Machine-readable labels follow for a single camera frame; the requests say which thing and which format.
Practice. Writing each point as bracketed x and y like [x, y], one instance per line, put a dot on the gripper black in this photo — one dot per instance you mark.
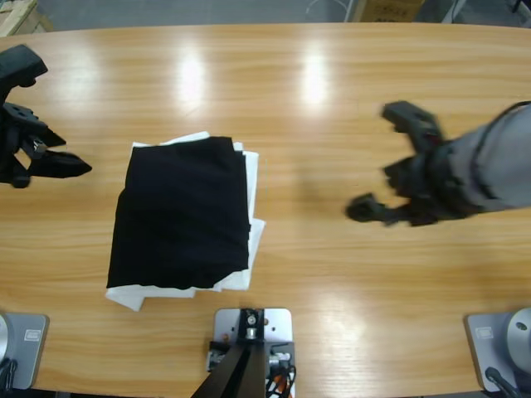
[439, 186]
[16, 145]

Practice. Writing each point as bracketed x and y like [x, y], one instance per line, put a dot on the white cloth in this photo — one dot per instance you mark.
[255, 236]

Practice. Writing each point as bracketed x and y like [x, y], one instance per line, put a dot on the black polo shirt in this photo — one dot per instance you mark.
[182, 215]

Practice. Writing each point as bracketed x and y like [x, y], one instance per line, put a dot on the wooden pallet stack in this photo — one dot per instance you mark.
[16, 16]

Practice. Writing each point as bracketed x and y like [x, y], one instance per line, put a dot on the brown cardboard box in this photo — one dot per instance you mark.
[390, 10]

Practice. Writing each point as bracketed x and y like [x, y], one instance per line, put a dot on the grey metal leg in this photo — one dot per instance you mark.
[352, 10]

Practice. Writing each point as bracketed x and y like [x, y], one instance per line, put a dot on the white curved tube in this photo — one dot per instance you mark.
[309, 8]

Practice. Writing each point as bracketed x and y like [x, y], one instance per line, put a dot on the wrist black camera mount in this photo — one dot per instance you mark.
[410, 118]
[20, 66]

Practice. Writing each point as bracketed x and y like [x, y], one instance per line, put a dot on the arm grey base plate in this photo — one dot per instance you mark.
[485, 344]
[25, 348]

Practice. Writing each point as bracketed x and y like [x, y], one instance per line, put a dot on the white metal frame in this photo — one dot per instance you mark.
[452, 10]

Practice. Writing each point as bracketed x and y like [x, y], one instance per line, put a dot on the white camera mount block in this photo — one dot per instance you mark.
[226, 323]

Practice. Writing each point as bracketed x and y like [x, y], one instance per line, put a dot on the dark camera post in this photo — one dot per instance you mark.
[242, 373]

